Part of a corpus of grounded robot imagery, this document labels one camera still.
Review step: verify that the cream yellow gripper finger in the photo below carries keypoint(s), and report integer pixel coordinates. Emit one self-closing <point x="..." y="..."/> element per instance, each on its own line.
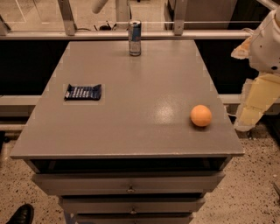
<point x="241" y="52"/>

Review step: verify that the dark blue snack bar wrapper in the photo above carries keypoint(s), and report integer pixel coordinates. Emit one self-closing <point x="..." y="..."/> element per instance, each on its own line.
<point x="83" y="93"/>

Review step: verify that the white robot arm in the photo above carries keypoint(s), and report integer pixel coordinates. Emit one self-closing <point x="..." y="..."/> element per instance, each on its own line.
<point x="263" y="44"/>

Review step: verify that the orange fruit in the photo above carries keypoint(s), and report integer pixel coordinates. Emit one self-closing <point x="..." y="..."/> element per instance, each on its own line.
<point x="201" y="116"/>

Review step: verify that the silver blue drink can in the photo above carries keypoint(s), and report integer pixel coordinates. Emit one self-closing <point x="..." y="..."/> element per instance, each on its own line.
<point x="135" y="28"/>

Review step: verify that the grey drawer cabinet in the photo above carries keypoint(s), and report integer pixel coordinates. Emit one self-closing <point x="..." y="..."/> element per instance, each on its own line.
<point x="134" y="156"/>

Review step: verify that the grey metal railing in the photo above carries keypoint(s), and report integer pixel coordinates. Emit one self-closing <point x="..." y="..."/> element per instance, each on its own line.
<point x="55" y="20"/>

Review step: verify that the black leather shoe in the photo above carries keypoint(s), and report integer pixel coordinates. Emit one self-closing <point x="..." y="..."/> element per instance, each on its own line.
<point x="23" y="215"/>

